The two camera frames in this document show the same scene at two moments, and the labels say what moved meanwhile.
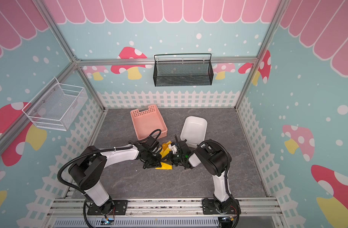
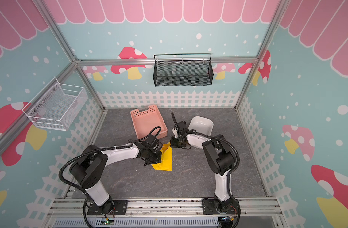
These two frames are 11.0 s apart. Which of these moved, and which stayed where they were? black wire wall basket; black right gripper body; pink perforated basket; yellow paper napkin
Moved: black right gripper body
Stayed: pink perforated basket; black wire wall basket; yellow paper napkin
